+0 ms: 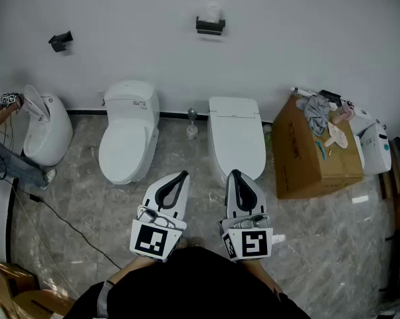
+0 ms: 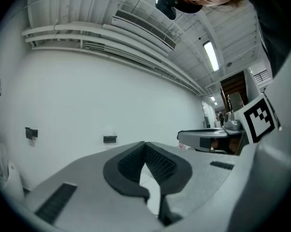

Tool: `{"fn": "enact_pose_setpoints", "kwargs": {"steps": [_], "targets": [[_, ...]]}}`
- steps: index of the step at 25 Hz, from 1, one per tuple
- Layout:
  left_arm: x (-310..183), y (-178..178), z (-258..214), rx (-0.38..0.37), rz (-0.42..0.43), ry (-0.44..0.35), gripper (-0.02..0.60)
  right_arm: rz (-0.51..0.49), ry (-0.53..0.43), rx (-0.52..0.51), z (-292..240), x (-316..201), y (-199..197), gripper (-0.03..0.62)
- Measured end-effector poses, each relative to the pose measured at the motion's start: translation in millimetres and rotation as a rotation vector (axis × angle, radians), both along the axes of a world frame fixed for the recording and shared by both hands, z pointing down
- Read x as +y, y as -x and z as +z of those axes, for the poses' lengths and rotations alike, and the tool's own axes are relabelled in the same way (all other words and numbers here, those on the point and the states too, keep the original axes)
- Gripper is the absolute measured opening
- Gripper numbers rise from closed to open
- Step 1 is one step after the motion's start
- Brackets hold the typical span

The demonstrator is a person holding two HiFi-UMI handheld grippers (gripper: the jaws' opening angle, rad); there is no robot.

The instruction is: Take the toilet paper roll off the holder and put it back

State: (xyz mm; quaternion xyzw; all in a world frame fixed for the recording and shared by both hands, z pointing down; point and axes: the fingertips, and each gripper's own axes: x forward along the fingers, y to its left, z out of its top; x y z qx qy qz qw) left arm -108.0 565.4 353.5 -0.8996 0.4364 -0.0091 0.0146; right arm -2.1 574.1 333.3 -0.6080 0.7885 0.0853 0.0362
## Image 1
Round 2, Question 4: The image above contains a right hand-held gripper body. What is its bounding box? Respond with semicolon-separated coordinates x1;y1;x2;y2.
219;213;274;263

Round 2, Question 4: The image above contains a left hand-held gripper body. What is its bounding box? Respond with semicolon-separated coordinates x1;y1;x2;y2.
130;205;188;263

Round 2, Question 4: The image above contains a white toilet paper roll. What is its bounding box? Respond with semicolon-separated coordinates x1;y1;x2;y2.
206;1;223;23

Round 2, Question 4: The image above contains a person's left forearm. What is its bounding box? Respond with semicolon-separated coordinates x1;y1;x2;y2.
114;255;155;282

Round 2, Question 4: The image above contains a person's right forearm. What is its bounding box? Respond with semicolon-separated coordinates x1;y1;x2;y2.
245;259;284;302

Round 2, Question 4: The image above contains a white rounded toilet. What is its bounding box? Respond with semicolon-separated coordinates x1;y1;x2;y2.
98;80;161;186

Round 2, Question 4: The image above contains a white flat-lid toilet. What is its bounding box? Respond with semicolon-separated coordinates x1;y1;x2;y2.
207;96;267;189

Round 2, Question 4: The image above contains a grey toilet brush holder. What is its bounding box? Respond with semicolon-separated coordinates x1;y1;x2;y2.
185;107;200;141

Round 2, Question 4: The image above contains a white egg-shaped toilet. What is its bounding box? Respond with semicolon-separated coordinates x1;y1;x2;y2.
21;84;74;167

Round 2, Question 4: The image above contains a large cardboard box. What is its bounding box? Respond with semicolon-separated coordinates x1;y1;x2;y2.
271;94;365;201

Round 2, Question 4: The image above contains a person's black top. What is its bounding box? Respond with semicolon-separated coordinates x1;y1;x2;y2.
63;246;312;319

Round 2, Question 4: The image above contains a teal small tool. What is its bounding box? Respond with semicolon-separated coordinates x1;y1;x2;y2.
315;140;329;161

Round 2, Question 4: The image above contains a grey crumpled cloth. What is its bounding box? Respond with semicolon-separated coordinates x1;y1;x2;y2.
302;94;332;138

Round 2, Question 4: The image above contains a beige hand fan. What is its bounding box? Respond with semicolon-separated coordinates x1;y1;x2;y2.
324;121;350;150

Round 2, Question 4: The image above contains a white tube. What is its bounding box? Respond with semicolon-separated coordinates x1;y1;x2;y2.
289;86;316;98

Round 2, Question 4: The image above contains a pink bottle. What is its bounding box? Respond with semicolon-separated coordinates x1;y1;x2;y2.
330;101;354;126

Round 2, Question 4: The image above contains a white appliance with blue label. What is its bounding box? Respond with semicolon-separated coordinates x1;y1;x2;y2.
349;106;393;177

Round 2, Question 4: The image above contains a black flat holder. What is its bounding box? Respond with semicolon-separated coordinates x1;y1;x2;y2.
319;89;342;104

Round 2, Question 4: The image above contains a brown cardboard box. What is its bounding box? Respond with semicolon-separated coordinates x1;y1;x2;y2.
0;261;40;312
11;288;76;319

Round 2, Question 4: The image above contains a black wall shelf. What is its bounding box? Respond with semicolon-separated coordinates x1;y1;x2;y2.
195;15;227;37

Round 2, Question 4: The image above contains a black wall bracket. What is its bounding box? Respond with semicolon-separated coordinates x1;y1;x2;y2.
48;30;74;54

